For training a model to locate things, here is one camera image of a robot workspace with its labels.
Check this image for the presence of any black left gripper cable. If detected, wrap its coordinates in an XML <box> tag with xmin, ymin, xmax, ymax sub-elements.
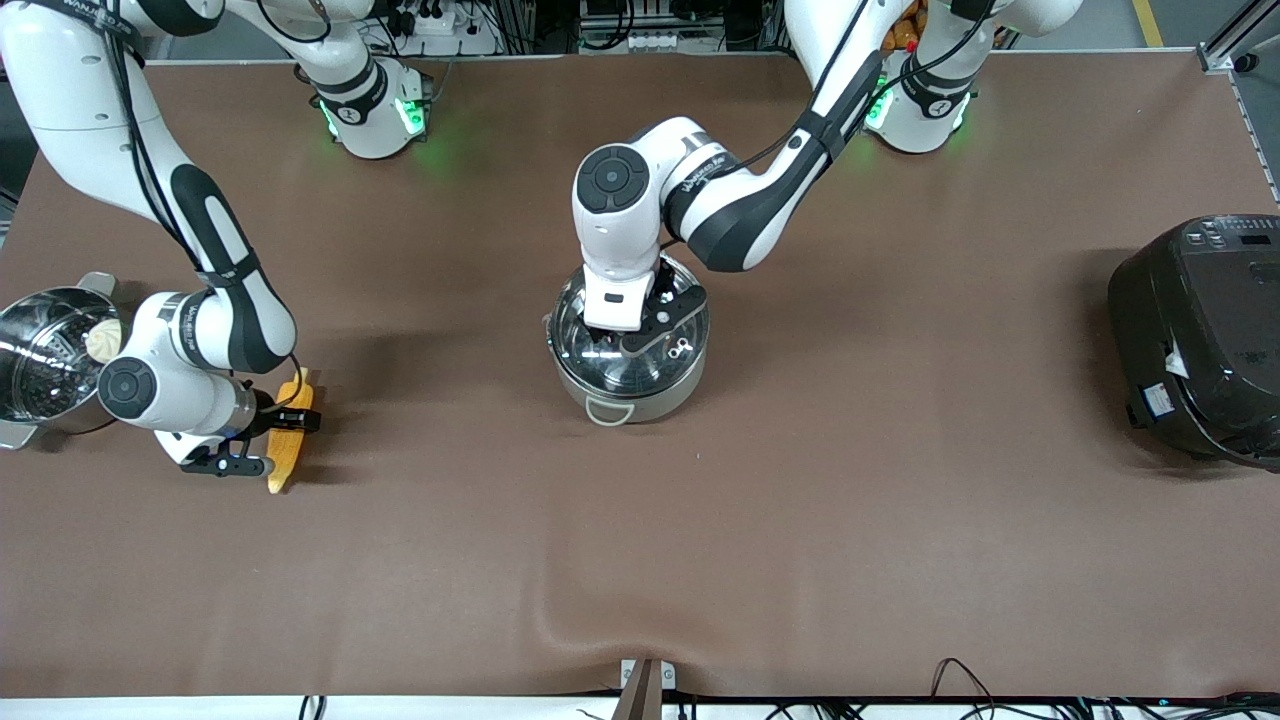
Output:
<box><xmin>690</xmin><ymin>0</ymin><xmax>991</xmax><ymax>191</ymax></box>

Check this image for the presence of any aluminium frame rail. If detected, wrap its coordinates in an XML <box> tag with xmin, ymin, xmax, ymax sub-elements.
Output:
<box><xmin>1198</xmin><ymin>0</ymin><xmax>1280</xmax><ymax>206</ymax></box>

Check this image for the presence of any metal table clamp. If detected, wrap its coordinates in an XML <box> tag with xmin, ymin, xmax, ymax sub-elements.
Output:
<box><xmin>612</xmin><ymin>658</ymin><xmax>677</xmax><ymax>720</ymax></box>

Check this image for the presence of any steel steamer pot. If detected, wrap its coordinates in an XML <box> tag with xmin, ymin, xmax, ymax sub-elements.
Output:
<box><xmin>0</xmin><ymin>272</ymin><xmax>126</xmax><ymax>451</ymax></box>

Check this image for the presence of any black rice cooker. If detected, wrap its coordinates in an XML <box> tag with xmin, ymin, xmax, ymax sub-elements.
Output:
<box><xmin>1107</xmin><ymin>213</ymin><xmax>1280</xmax><ymax>471</ymax></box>

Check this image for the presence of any stainless steel cooking pot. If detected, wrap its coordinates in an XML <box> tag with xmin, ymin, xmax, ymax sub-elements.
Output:
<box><xmin>545</xmin><ymin>255</ymin><xmax>711</xmax><ymax>426</ymax></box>

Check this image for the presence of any brown table mat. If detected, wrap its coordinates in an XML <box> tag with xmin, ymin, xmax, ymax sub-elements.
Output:
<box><xmin>0</xmin><ymin>55</ymin><xmax>1280</xmax><ymax>699</ymax></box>

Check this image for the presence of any black cable loop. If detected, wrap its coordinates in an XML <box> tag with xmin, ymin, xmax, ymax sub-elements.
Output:
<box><xmin>930</xmin><ymin>657</ymin><xmax>999</xmax><ymax>701</ymax></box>

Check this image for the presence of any glass pot lid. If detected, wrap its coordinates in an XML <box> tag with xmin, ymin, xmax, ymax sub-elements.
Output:
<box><xmin>553</xmin><ymin>258</ymin><xmax>710</xmax><ymax>393</ymax></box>

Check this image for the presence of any yellow corn cob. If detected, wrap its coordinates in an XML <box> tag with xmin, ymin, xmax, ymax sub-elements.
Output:
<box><xmin>266</xmin><ymin>368</ymin><xmax>315</xmax><ymax>495</ymax></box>

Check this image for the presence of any orange snack packets bag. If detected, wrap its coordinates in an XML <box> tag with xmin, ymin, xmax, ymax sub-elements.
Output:
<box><xmin>880</xmin><ymin>0</ymin><xmax>923</xmax><ymax>53</ymax></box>

